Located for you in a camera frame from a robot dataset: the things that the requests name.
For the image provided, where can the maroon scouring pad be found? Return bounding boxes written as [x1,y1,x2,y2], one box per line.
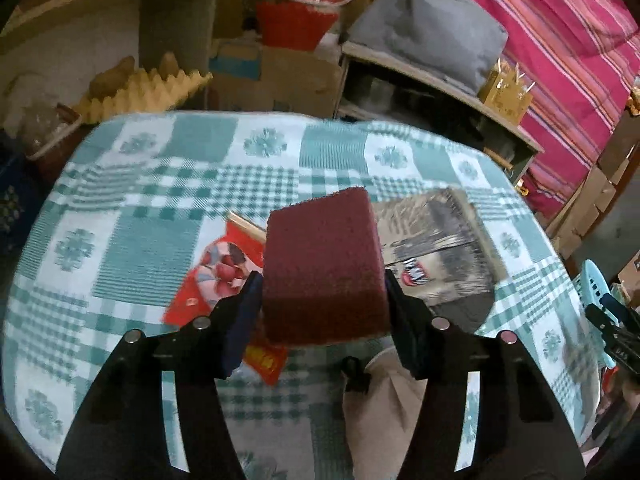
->
[262,186,390,347]

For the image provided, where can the grey cushion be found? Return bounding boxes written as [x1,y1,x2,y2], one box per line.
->
[345,0,508,96]

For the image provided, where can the red plastic basket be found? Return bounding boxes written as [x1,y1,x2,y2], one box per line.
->
[256,1,340,51]

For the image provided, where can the wooden shelf unit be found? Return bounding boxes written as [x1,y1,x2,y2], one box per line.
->
[0,0,216,111]

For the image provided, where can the light blue plastic basket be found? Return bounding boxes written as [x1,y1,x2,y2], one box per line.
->
[575,259,613,366]

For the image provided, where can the yellow egg tray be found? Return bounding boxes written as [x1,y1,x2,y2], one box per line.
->
[75,67,213,123]

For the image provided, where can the red snack wrapper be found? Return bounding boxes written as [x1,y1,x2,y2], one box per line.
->
[164,211,290,387]

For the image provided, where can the pink striped cloth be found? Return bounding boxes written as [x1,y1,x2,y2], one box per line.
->
[370,0,640,221]

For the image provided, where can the low wooden cabinet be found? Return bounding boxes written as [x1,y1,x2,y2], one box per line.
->
[335,42,545,181]

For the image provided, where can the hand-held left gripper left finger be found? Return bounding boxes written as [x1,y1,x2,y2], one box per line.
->
[55,271,265,480]

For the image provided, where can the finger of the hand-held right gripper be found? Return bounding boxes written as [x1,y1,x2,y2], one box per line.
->
[599,292,640,326]
[584,304,640,361]

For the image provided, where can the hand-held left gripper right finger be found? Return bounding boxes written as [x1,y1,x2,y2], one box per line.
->
[384,270,586,480]

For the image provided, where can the yellow utensil holder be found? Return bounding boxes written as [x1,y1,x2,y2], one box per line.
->
[477,67,533,121]

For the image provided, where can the beige pouch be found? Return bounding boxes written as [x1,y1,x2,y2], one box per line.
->
[341,349,432,480]

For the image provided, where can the blue plastic crate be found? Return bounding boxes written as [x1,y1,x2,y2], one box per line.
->
[0,150,51,261]

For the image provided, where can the green checked tablecloth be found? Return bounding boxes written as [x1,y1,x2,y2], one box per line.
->
[0,110,601,480]

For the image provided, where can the cardboard sheets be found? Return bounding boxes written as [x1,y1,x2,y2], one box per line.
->
[545,120,640,261]

